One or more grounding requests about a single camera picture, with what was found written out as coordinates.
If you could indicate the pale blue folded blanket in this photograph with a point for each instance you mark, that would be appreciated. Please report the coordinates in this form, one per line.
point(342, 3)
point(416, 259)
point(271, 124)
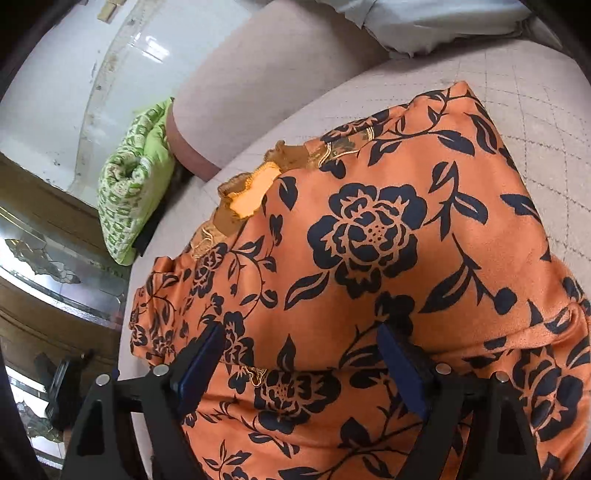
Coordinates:
point(419, 26)

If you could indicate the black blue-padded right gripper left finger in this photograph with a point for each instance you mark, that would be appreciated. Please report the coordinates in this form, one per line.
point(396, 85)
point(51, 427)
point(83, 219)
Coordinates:
point(103, 443)

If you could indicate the orange black floral garment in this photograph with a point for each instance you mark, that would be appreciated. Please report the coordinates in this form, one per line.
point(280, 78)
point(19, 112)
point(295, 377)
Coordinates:
point(415, 216)

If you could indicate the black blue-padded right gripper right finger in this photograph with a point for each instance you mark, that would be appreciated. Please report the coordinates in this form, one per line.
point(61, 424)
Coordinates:
point(500, 444)

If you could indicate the beige wall switch plate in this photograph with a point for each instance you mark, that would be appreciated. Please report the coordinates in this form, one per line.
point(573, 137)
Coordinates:
point(109, 10)

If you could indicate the green patterned pillow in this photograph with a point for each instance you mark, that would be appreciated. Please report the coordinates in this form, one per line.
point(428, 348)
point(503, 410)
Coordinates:
point(133, 181)

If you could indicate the brown wooden glass-door wardrobe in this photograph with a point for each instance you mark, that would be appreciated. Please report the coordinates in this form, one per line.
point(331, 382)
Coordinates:
point(62, 300)

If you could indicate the pink quilted headboard cushion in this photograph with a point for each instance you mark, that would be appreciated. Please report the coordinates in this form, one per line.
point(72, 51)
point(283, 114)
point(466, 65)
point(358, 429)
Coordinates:
point(287, 55)

